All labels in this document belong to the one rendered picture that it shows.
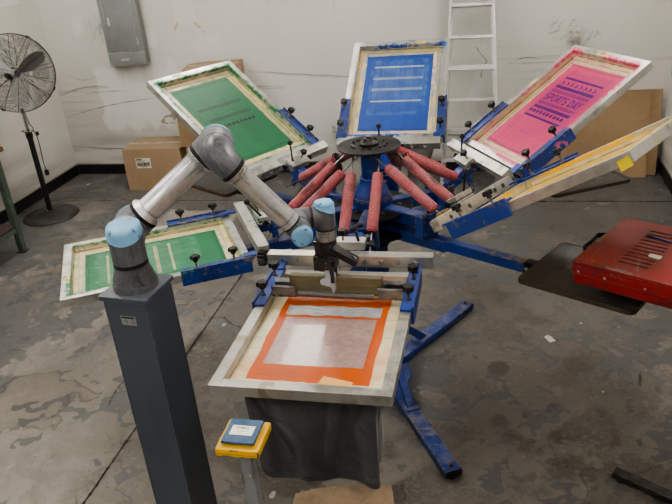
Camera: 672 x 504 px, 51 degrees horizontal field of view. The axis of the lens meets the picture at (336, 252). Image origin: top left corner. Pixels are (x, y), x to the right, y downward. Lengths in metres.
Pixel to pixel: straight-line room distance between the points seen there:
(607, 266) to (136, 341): 1.65
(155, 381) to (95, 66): 5.34
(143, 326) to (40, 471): 1.50
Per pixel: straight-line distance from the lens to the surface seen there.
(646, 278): 2.55
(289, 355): 2.39
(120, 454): 3.70
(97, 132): 7.77
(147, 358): 2.52
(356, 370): 2.29
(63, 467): 3.75
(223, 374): 2.29
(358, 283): 2.61
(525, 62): 6.51
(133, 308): 2.42
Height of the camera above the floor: 2.28
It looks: 26 degrees down
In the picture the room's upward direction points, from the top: 5 degrees counter-clockwise
